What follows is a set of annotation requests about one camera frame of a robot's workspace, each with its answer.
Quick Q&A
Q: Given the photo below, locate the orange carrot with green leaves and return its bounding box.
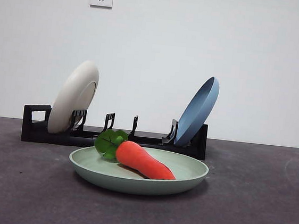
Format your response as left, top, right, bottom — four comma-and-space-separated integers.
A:
91, 127, 181, 182

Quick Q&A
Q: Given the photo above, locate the green plate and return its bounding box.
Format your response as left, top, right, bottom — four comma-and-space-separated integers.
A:
66, 138, 211, 202

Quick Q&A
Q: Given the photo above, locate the blue plate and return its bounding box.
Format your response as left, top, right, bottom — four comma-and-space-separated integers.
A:
173, 72, 221, 150

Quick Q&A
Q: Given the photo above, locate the cream plate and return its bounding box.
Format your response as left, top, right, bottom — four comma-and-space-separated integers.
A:
47, 56, 102, 138

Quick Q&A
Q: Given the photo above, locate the black plate rack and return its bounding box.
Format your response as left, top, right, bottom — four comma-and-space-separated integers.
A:
20, 102, 210, 161

